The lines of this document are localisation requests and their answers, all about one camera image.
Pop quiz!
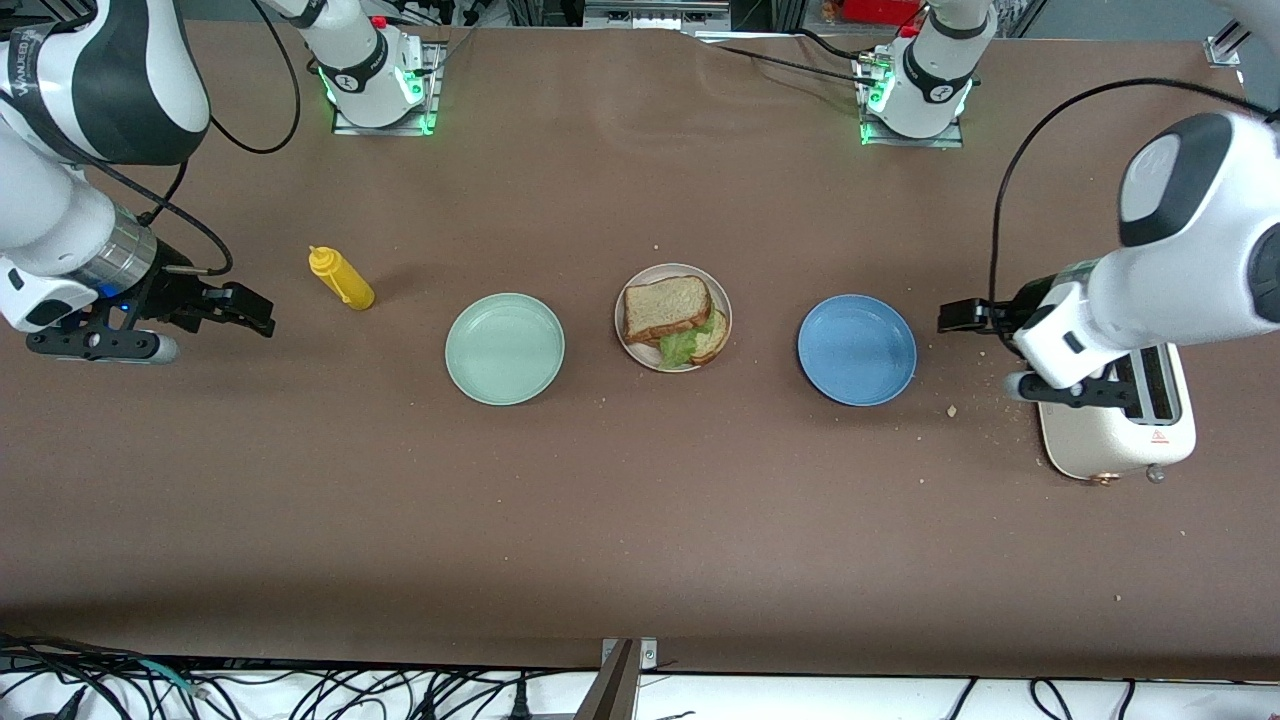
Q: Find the yellow squeeze sauce bottle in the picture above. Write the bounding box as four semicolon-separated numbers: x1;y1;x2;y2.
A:
308;245;376;311

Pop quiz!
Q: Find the brown bread slice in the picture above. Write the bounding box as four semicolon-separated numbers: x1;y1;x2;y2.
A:
622;275;713;346
688;308;730;366

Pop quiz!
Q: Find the green lettuce leaf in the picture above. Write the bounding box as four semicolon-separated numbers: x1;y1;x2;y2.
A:
657;315;719;370

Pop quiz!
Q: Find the blue plate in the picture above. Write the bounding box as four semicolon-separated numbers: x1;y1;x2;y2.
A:
797;294;918;407

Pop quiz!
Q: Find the mint green plate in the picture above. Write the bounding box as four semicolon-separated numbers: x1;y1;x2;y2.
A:
445;292;566;407

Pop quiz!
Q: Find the beige plate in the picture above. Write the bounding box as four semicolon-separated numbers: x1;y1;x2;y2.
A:
614;263;734;374

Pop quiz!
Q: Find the white toaster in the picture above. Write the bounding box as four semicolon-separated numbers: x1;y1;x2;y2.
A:
1037;342;1198;486

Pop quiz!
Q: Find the red box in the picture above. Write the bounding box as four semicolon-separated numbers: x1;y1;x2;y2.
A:
828;0;926;26

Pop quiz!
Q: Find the aluminium corner profile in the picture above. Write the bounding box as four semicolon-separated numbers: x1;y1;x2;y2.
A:
1205;20;1251;66

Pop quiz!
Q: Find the grey metal bar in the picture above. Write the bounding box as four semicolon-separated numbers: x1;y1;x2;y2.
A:
575;640;641;720

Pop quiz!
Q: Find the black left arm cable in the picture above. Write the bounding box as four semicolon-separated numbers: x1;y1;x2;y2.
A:
988;78;1271;356

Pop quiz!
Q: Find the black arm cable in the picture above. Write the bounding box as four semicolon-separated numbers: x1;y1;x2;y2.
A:
0;0;303;276
988;78;1271;356

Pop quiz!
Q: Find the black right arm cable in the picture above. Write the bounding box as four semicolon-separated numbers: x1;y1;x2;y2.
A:
0;0;303;276

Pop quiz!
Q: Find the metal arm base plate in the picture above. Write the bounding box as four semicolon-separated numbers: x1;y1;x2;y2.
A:
332;40;441;136
858;50;966;149

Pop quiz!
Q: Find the black cable on table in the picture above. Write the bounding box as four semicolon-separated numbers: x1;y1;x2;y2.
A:
690;30;886;89

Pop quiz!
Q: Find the teal-tipped cable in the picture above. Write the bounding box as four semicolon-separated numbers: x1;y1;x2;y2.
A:
135;657;211;699

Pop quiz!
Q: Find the aluminium frame beam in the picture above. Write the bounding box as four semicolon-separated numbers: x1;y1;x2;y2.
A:
585;0;731;31

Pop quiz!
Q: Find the metal table bracket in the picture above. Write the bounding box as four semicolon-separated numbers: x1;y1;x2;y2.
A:
600;637;659;673

